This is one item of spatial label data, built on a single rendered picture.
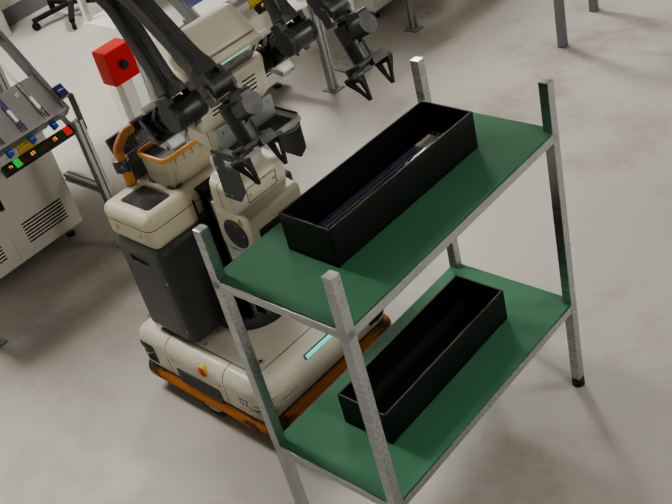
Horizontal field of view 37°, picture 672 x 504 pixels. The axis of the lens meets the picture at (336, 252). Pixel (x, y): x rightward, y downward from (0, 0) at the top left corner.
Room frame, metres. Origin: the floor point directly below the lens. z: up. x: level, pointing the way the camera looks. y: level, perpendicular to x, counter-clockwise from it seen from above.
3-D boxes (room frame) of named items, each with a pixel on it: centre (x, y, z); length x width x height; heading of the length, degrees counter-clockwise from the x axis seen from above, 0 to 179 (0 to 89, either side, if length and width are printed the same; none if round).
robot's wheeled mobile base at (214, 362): (2.76, 0.32, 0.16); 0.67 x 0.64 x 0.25; 39
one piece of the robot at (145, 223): (2.84, 0.38, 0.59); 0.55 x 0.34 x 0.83; 129
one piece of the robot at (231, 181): (2.54, 0.14, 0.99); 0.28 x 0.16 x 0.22; 129
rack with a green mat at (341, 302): (2.14, -0.17, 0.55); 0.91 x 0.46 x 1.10; 130
